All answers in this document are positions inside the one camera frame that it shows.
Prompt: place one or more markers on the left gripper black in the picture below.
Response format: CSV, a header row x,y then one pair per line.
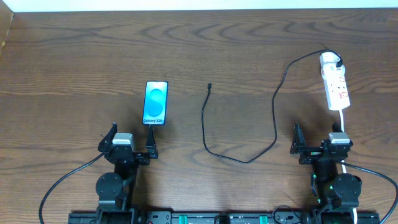
x,y
128,155

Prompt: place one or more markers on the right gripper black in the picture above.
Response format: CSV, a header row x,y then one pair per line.
x,y
319,152

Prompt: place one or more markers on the blue Galaxy smartphone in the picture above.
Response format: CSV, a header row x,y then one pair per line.
x,y
155,103

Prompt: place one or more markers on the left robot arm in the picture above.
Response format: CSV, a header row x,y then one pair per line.
x,y
115,189

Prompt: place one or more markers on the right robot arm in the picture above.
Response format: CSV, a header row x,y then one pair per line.
x,y
338,193

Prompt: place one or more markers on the white power strip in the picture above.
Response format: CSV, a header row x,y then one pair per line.
x,y
337,93

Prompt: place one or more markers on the white USB wall charger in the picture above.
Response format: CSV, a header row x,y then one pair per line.
x,y
331,66

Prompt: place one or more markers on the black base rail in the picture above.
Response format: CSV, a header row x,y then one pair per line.
x,y
165,217

